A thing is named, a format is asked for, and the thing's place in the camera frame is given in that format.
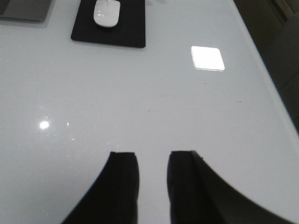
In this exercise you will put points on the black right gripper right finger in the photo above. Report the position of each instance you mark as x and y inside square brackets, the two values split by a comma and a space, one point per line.
[200, 196]

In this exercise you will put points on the white computer mouse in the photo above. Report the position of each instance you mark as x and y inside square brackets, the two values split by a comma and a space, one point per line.
[106, 13]

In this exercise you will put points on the grey laptop black screen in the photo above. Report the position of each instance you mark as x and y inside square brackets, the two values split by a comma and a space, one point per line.
[24, 10]

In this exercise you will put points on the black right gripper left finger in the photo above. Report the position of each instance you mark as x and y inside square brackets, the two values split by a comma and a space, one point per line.
[112, 198]

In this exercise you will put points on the olive beige sofa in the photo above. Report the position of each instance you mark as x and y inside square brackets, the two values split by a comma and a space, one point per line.
[274, 28]

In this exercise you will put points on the black mouse pad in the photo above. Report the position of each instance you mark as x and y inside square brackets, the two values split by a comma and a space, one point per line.
[128, 32]

